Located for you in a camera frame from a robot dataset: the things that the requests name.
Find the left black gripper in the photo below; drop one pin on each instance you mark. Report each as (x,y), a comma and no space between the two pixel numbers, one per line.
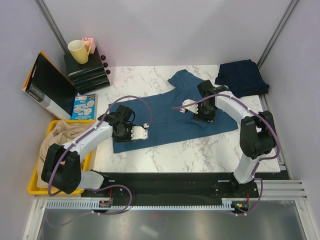
(128,138)

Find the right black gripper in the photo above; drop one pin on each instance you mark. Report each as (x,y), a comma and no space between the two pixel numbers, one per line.
(209,118)

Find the teal blue t-shirt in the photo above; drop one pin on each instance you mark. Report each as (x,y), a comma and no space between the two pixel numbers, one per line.
(167,124)

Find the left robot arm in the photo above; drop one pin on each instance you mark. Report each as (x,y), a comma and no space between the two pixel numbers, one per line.
(62,166)

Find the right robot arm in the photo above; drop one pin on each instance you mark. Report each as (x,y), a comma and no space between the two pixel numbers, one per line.
(257,130)

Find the blue picture booklet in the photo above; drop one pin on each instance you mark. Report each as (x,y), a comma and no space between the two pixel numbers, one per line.
(85,107)

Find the folded navy t-shirt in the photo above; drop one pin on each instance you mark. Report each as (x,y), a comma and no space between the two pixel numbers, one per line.
(242,78)

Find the beige t-shirt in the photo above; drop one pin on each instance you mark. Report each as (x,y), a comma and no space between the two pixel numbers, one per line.
(62,133)

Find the black stepped stand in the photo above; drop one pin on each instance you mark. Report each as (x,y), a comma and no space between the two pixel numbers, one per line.
(87,77)

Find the pink small box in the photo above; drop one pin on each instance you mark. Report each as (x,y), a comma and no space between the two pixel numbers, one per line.
(89,44)

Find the black orange cardboard box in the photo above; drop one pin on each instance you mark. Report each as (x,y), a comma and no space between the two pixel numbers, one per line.
(50,88)

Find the yellow ceramic mug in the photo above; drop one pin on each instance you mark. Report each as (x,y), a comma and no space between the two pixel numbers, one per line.
(78,51)

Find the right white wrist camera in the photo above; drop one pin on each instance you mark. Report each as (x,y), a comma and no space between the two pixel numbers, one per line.
(189,106)

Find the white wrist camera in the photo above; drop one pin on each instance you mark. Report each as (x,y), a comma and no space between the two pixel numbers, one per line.
(189,106)
(139,133)

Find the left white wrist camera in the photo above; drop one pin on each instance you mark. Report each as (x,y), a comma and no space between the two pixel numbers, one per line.
(139,133)

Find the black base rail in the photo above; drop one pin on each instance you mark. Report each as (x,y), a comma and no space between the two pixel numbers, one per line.
(173,188)

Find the grey slotted cable duct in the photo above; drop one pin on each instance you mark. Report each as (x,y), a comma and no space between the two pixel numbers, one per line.
(103,204)

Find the right aluminium frame post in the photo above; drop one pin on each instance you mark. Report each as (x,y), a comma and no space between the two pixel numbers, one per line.
(277,32)

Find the aluminium frame post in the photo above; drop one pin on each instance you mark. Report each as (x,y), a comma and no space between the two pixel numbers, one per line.
(277,32)
(52,24)

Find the left aluminium frame post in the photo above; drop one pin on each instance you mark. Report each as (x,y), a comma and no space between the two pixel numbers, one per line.
(52,24)

